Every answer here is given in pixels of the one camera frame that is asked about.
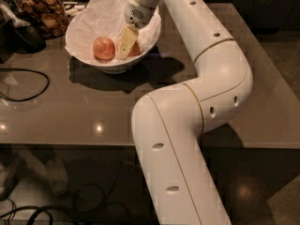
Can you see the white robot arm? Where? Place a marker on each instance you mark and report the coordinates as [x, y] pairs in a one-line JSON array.
[[167, 123]]

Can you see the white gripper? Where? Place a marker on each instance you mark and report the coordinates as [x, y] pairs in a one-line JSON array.
[[137, 15]]

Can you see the white paper liner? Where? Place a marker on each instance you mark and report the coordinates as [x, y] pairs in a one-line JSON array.
[[100, 19]]

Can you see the red apple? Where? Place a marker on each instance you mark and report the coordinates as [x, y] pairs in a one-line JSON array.
[[135, 50], [104, 48]]

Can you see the white shoes under table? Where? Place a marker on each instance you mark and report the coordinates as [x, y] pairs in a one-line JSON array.
[[44, 164]]

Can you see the black kitchen appliance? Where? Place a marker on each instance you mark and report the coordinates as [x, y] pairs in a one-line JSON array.
[[17, 35]]

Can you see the white ceramic bowl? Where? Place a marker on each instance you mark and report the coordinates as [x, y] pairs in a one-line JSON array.
[[106, 67]]

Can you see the glass jar of dried chips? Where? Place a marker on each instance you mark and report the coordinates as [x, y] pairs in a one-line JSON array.
[[49, 16]]

